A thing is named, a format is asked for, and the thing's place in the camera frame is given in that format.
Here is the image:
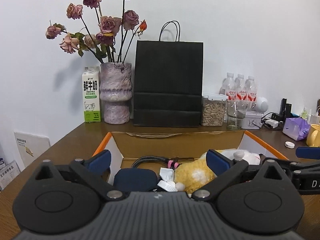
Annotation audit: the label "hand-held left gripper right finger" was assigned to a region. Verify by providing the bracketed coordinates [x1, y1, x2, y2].
[193, 149, 292, 201]

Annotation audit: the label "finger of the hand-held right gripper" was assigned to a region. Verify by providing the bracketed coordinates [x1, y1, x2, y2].
[295, 147, 320, 160]
[260, 155, 320, 178]

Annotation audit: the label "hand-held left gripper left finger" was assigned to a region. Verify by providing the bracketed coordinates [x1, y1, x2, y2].
[29, 149, 126, 201]

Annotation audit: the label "white and yellow plush toy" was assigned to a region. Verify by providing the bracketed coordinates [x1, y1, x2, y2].
[174, 149, 262, 198]

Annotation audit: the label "navy blue zip case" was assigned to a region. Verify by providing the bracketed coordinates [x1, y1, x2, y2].
[114, 168, 162, 193]

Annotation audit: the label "orange printed cardboard box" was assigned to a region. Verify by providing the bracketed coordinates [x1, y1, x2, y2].
[93, 130, 289, 183]

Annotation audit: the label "yellow mug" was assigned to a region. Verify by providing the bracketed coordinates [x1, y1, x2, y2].
[306, 124, 320, 147]

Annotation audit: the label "purple tissue pack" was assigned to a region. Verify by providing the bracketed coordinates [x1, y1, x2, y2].
[282, 117, 311, 141]

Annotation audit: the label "wooden desk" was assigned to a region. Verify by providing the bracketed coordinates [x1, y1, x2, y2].
[0, 121, 320, 240]

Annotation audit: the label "clear drinking glass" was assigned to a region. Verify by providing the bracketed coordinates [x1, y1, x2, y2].
[227, 100, 248, 131]

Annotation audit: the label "tall black block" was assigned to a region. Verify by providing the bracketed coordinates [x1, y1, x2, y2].
[280, 98, 287, 122]

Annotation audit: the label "white tin box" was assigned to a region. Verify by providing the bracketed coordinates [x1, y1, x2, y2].
[242, 110, 264, 130]

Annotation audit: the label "clear container of seeds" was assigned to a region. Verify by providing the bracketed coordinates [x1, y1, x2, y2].
[201, 93, 228, 127]

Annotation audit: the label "white power adapter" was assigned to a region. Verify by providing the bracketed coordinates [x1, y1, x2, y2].
[157, 180, 178, 192]
[159, 167, 175, 182]

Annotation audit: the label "white round speaker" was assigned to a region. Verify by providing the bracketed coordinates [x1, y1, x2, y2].
[254, 97, 268, 112]

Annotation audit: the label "white flat box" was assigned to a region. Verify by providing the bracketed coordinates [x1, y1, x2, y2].
[14, 131, 50, 168]

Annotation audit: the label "green and white milk carton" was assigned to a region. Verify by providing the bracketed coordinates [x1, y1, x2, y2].
[82, 66, 101, 123]

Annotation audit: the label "mottled purple ceramic vase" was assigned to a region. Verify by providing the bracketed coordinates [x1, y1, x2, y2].
[99, 62, 132, 124]

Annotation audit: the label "red label water bottle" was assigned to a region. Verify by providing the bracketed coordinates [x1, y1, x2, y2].
[234, 74, 247, 102]
[219, 72, 236, 101]
[245, 76, 258, 111]

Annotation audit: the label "black paper shopping bag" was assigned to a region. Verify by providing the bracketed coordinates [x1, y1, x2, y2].
[133, 21, 203, 127]

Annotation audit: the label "dried pink rose bouquet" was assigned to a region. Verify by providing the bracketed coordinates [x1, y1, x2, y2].
[45, 0, 148, 64]

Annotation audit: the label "white plug with cable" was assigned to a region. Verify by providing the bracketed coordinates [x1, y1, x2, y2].
[309, 106, 320, 125]

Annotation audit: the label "black braided cable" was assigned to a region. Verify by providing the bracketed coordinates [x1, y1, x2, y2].
[131, 155, 195, 170]

